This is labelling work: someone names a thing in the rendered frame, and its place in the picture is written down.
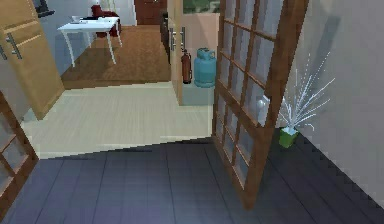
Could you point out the dark red chair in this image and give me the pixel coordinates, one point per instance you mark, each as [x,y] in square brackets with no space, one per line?
[104,15]

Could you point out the window with green view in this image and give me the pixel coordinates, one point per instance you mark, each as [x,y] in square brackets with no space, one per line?
[201,6]

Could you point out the white bowl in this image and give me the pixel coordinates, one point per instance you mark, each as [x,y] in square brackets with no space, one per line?
[76,19]

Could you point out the white table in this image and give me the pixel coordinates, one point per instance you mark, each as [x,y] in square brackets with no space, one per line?
[90,26]

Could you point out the white plant in green pot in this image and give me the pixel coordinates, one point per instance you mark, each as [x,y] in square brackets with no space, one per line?
[289,135]

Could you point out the brown glass-paned door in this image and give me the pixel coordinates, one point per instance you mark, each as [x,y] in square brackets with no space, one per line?
[13,160]
[266,100]

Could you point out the teal gas cylinder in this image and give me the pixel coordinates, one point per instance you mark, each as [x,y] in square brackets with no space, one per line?
[204,68]

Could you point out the light wooden door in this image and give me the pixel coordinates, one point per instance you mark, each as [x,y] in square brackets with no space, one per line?
[176,66]
[30,66]

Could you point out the dark brown wooden door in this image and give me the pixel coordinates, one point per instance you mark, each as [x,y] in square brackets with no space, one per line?
[150,11]

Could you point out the red fire extinguisher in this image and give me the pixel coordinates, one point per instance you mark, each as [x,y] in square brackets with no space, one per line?
[186,66]

